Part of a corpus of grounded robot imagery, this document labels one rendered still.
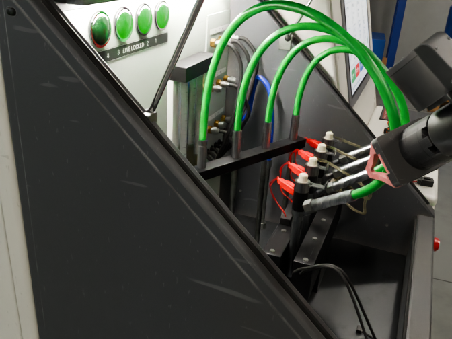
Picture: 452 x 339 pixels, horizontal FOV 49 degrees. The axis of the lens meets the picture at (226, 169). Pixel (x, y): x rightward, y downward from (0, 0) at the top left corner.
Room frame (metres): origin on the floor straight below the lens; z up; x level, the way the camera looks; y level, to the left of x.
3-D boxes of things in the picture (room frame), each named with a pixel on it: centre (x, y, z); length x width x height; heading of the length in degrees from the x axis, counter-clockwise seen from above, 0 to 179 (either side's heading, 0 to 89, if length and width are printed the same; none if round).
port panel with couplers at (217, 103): (1.12, 0.02, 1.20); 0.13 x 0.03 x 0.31; 160
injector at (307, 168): (0.87, -0.18, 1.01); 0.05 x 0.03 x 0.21; 70
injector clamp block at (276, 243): (0.91, -0.18, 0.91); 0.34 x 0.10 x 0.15; 160
